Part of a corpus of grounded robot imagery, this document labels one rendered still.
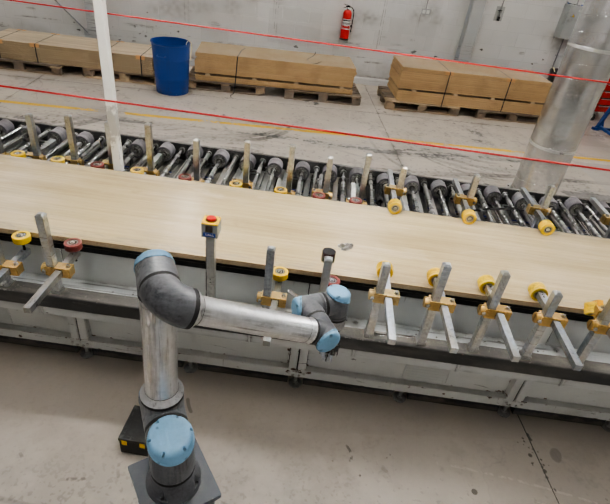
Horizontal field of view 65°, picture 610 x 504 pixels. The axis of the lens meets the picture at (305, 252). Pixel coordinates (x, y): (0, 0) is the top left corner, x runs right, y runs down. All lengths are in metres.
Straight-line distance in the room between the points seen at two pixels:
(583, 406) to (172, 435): 2.40
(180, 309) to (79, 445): 1.62
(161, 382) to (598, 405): 2.52
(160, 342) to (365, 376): 1.58
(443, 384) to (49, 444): 2.13
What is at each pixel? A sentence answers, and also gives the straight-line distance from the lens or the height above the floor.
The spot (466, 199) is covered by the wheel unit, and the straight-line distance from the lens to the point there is 3.20.
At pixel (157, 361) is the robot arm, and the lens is 1.63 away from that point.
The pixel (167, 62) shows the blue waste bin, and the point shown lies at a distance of 7.39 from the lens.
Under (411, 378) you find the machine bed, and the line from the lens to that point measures 2.92.
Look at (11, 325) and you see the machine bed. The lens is 3.30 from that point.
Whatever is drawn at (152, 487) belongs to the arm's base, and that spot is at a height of 0.65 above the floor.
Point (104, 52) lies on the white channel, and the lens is 2.99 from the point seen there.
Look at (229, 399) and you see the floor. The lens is 2.89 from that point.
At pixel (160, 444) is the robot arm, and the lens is 1.71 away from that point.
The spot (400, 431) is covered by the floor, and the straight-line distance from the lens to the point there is 2.92.
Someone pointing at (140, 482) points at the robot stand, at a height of 0.60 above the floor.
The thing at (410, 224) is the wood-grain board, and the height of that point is 0.90.
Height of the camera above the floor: 2.28
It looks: 34 degrees down
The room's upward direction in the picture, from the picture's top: 8 degrees clockwise
